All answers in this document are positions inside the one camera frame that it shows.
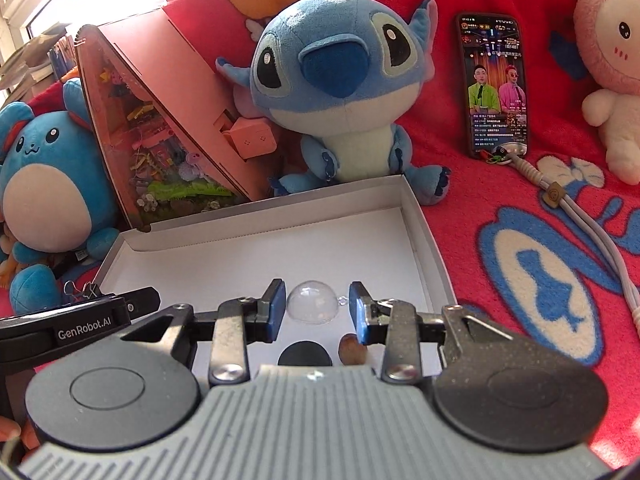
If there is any clear plastic dome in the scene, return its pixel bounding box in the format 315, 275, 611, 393
286, 280, 344, 326

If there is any black round disc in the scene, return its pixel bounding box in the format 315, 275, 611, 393
278, 340, 333, 367

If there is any person's hand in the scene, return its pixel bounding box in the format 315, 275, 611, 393
0, 416, 40, 451

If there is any binder clip on box edge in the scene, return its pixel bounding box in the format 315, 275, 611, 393
62, 281, 103, 304

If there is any white cardboard box tray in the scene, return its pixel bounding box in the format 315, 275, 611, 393
94, 176, 457, 372

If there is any blue round mouse plush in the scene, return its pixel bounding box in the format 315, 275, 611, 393
1, 78, 118, 315

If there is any pink triangular diorama house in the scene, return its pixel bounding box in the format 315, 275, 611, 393
75, 10, 281, 230

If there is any blue Stitch plush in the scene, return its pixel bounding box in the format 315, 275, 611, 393
216, 0, 450, 206

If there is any smartphone with lit screen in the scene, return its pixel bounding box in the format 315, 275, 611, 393
457, 13, 528, 165

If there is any pink bunny plush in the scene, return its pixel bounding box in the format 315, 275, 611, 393
574, 0, 640, 185

